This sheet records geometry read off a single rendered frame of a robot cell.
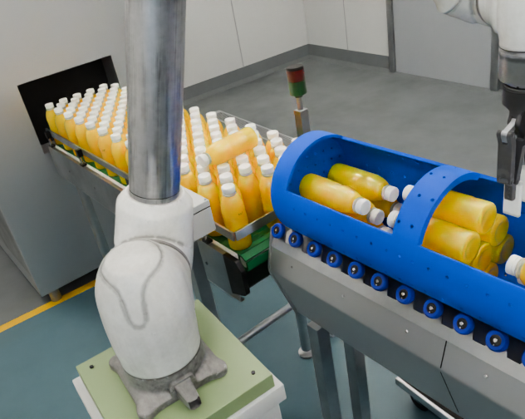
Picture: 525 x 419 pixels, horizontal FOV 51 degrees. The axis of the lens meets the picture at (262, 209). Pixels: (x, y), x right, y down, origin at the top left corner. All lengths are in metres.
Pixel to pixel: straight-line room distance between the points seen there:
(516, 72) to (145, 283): 0.66
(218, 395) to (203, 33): 5.34
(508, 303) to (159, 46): 0.75
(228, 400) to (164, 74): 0.58
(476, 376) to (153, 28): 0.92
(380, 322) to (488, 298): 0.36
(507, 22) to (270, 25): 5.76
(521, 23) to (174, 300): 0.68
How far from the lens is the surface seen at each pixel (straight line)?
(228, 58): 6.34
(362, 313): 1.41
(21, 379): 3.00
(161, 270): 0.94
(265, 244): 1.66
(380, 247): 1.21
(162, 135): 1.01
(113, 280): 0.94
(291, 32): 6.78
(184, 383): 1.04
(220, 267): 1.71
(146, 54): 0.96
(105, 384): 1.15
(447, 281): 1.14
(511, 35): 0.92
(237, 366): 1.09
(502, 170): 0.99
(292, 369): 2.50
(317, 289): 1.51
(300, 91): 1.99
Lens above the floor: 1.80
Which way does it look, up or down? 29 degrees down
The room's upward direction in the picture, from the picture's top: 11 degrees counter-clockwise
